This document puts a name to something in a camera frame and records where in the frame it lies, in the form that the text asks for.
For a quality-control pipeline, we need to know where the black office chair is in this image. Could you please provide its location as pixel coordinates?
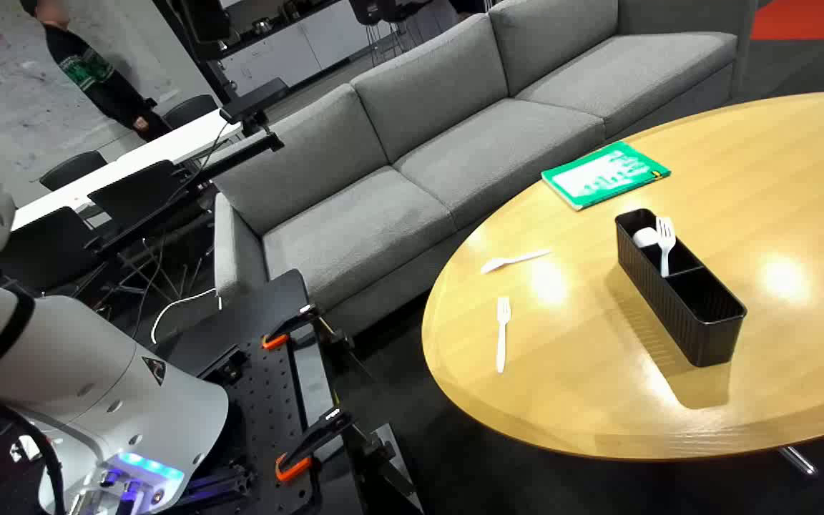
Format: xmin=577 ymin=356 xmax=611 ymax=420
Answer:
xmin=38 ymin=149 xmax=109 ymax=192
xmin=159 ymin=93 xmax=221 ymax=133

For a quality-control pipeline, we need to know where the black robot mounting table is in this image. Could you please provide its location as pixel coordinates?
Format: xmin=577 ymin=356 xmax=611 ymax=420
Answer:
xmin=158 ymin=270 xmax=424 ymax=515

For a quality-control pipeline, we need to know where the white cable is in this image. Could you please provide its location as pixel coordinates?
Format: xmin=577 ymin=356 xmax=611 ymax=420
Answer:
xmin=149 ymin=283 xmax=221 ymax=348

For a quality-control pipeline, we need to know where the orange black bar clamp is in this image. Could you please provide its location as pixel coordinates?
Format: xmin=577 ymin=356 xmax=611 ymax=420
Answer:
xmin=260 ymin=303 xmax=353 ymax=356
xmin=272 ymin=408 xmax=378 ymax=483

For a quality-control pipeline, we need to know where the black rectangular cutlery box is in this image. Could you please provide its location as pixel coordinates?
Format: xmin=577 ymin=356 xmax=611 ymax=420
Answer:
xmin=611 ymin=207 xmax=749 ymax=372

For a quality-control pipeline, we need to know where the grey fabric sofa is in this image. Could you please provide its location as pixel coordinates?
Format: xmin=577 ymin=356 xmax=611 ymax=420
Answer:
xmin=208 ymin=0 xmax=749 ymax=342

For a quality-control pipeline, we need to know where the grey low cabinet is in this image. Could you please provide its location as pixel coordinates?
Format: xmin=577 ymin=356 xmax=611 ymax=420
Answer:
xmin=208 ymin=0 xmax=405 ymax=97

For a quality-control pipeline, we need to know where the white long desk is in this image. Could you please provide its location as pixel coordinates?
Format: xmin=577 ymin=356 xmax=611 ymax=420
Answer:
xmin=8 ymin=106 xmax=287 ymax=236

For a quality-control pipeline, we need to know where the green printed book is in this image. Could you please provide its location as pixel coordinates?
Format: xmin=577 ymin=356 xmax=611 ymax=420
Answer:
xmin=537 ymin=142 xmax=676 ymax=213

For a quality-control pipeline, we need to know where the person in dark clothes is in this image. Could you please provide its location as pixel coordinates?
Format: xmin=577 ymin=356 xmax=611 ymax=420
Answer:
xmin=18 ymin=0 xmax=172 ymax=144

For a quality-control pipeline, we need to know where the chrome table base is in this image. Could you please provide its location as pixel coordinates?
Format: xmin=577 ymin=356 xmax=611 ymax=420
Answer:
xmin=777 ymin=445 xmax=820 ymax=478

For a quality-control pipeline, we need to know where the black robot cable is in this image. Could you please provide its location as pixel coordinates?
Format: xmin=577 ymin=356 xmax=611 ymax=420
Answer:
xmin=5 ymin=408 xmax=68 ymax=515

